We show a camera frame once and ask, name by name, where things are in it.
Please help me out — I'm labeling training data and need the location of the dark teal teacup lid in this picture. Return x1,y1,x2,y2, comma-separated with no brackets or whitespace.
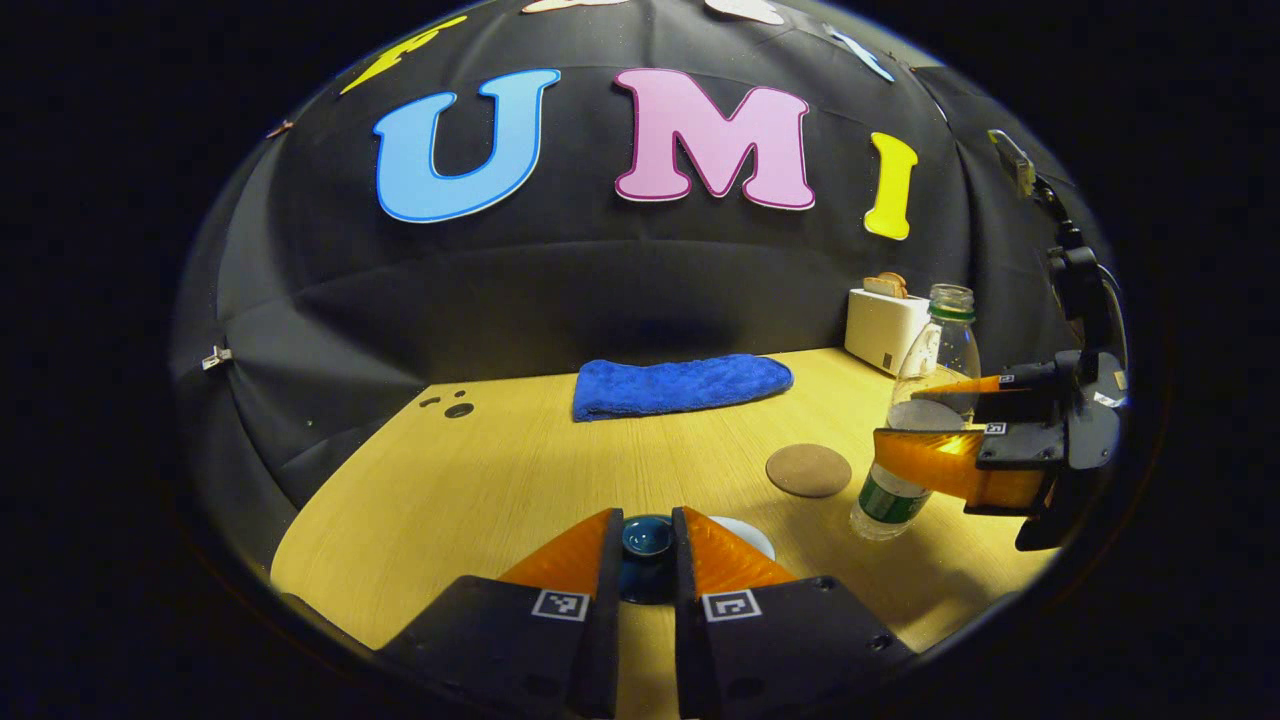
618,514,677,605

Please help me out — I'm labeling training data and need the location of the round brown coaster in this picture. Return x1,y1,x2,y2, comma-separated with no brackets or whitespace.
766,443,853,499

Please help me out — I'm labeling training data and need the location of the black backdrop cloth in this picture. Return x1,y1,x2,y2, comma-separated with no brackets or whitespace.
170,0,1111,591

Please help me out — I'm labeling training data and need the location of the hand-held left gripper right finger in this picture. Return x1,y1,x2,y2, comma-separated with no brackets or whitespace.
672,506,916,720

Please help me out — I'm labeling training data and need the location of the white toaster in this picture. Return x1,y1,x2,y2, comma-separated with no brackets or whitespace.
845,288,933,377

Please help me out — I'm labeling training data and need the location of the clear plastic water bottle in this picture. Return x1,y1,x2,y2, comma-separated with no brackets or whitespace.
850,284,983,542

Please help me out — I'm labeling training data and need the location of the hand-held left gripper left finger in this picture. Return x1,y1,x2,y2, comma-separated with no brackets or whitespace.
380,508,626,720

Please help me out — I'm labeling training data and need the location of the blue towel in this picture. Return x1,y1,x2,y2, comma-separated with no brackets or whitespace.
573,354,795,423

